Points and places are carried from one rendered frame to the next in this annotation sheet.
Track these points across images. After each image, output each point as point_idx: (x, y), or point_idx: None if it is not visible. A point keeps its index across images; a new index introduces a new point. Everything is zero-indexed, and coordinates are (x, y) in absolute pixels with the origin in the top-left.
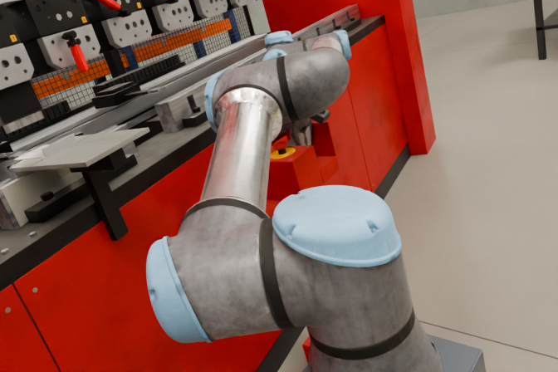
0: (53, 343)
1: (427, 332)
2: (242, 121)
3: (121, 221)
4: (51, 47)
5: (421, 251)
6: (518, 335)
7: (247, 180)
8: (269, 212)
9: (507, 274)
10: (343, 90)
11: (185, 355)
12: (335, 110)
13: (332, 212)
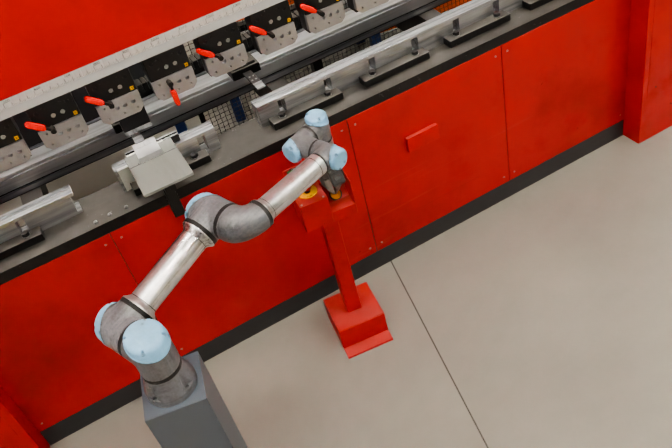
0: (129, 262)
1: (419, 337)
2: (177, 249)
3: (180, 207)
4: (158, 89)
5: (494, 265)
6: (467, 379)
7: (153, 290)
8: None
9: (522, 329)
10: (257, 235)
11: (222, 281)
12: (466, 105)
13: (139, 339)
